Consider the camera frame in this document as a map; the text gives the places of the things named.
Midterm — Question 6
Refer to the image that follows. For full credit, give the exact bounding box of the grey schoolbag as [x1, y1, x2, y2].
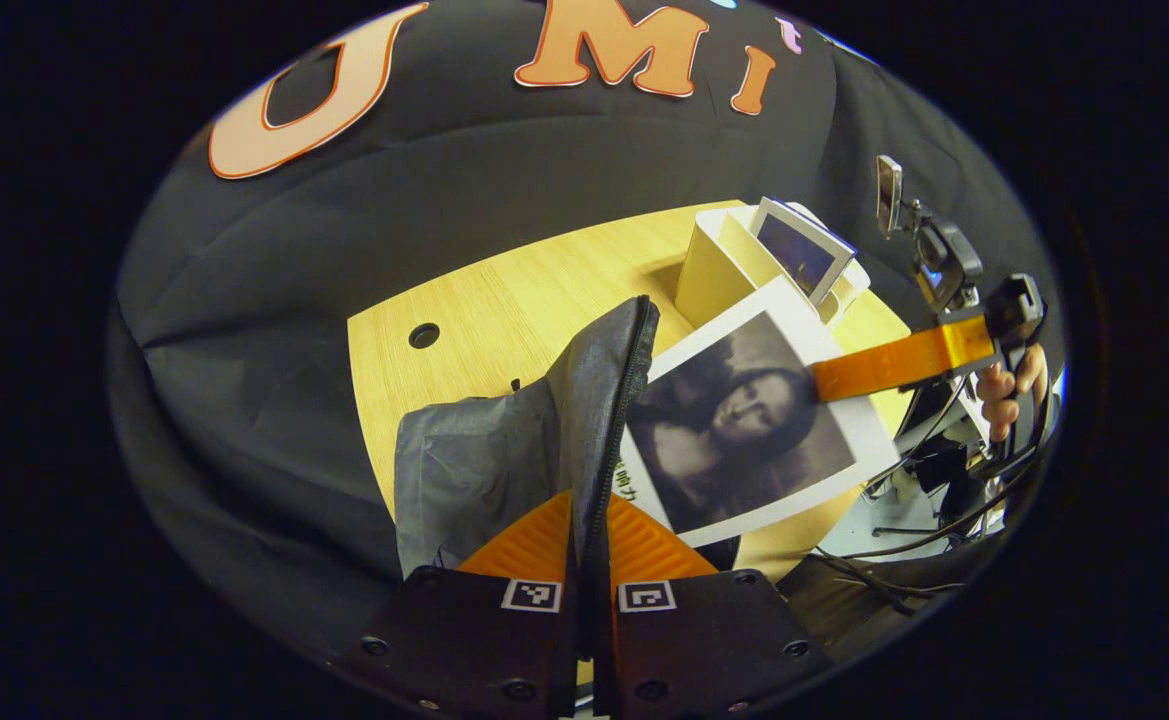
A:
[394, 295, 661, 583]

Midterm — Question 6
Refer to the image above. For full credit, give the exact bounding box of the blue cover book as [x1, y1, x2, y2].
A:
[752, 197, 857, 307]

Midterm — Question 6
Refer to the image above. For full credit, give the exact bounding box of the white bookshelf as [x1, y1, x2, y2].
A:
[674, 200, 871, 327]

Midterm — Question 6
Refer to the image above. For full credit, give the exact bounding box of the black cable bundle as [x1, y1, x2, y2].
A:
[809, 400, 1045, 613]

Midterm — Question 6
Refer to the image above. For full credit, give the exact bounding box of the black backdrop cloth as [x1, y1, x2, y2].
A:
[109, 0, 1060, 661]

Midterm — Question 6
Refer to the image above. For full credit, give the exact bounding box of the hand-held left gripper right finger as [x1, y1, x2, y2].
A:
[599, 495, 830, 720]

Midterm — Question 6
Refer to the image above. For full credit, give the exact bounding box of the portrait cover book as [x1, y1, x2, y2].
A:
[616, 278, 901, 549]

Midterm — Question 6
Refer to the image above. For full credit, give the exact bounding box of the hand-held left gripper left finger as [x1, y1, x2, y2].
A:
[359, 490, 577, 720]

